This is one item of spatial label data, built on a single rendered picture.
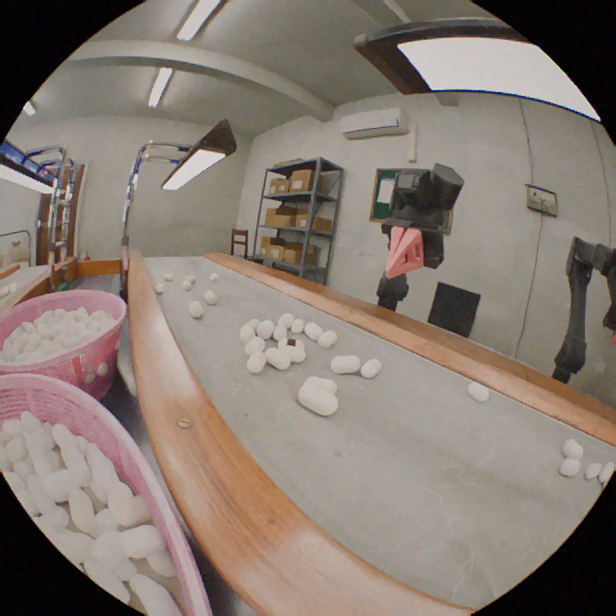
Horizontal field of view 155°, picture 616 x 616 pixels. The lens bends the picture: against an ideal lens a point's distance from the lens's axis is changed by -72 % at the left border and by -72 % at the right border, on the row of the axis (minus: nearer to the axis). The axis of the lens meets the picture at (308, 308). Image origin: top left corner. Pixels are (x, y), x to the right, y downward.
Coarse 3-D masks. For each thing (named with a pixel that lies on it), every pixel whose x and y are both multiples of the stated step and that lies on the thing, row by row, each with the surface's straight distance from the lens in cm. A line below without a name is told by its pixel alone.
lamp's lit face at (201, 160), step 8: (200, 152) 53; (192, 160) 59; (200, 160) 59; (208, 160) 58; (216, 160) 57; (184, 168) 68; (192, 168) 67; (200, 168) 66; (176, 176) 79; (184, 176) 79; (192, 176) 78; (168, 184) 95; (176, 184) 94
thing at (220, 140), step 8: (224, 120) 52; (216, 128) 51; (224, 128) 52; (208, 136) 50; (216, 136) 50; (224, 136) 51; (232, 136) 52; (200, 144) 49; (208, 144) 49; (216, 144) 50; (224, 144) 51; (232, 144) 51; (192, 152) 54; (208, 152) 53; (216, 152) 52; (224, 152) 52; (232, 152) 51; (184, 160) 61; (176, 168) 71; (168, 176) 86
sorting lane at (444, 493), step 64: (192, 320) 38; (320, 320) 44; (256, 384) 24; (384, 384) 28; (448, 384) 34; (256, 448) 18; (320, 448) 19; (384, 448) 20; (448, 448) 23; (512, 448) 28; (320, 512) 16; (384, 512) 17; (448, 512) 19; (512, 512) 23; (576, 512) 30; (448, 576) 17; (512, 576) 21
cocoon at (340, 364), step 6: (336, 360) 27; (342, 360) 27; (348, 360) 27; (354, 360) 27; (336, 366) 27; (342, 366) 27; (348, 366) 27; (354, 366) 27; (336, 372) 27; (342, 372) 27; (348, 372) 28
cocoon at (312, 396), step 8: (312, 384) 21; (304, 392) 21; (312, 392) 20; (320, 392) 20; (328, 392) 21; (304, 400) 21; (312, 400) 20; (320, 400) 20; (328, 400) 20; (336, 400) 21; (312, 408) 21; (320, 408) 20; (328, 408) 20; (336, 408) 21
